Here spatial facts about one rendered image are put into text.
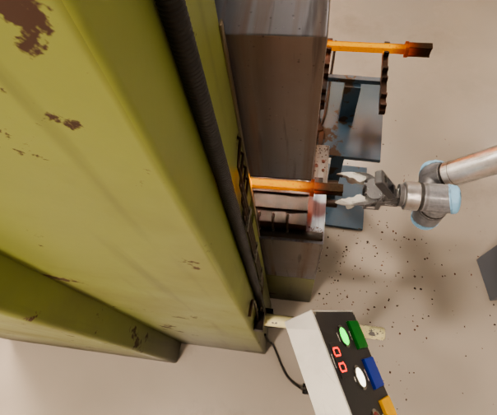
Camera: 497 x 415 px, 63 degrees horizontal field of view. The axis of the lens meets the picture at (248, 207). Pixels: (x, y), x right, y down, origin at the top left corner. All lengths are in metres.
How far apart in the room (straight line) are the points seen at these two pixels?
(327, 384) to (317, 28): 0.72
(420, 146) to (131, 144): 2.44
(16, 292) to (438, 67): 2.78
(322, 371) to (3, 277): 0.69
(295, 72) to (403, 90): 2.32
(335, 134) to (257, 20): 1.17
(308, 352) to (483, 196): 1.86
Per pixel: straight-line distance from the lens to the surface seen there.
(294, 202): 1.30
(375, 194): 1.32
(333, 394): 0.98
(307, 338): 0.99
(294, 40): 0.60
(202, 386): 2.21
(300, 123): 0.74
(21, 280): 0.98
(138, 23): 0.33
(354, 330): 1.16
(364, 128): 1.77
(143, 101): 0.33
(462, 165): 1.46
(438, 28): 3.39
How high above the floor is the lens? 2.17
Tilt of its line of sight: 65 degrees down
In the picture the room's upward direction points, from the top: 12 degrees counter-clockwise
